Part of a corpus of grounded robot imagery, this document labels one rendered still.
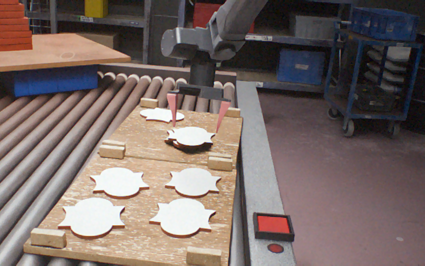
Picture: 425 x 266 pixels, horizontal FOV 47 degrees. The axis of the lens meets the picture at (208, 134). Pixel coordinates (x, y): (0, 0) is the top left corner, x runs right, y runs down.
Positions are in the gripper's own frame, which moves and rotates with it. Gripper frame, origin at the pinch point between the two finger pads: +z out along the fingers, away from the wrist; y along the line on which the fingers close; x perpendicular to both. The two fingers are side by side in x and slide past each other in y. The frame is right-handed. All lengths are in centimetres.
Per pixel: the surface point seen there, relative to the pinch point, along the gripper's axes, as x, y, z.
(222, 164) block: 6.2, 7.2, 9.1
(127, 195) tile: -11.3, -11.6, 14.8
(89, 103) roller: 56, -39, 3
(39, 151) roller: 12.0, -39.1, 13.0
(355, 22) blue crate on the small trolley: 338, 115, -75
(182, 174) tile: 0.6, -1.6, 11.5
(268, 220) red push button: -13.3, 17.6, 15.7
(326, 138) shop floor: 311, 100, 29
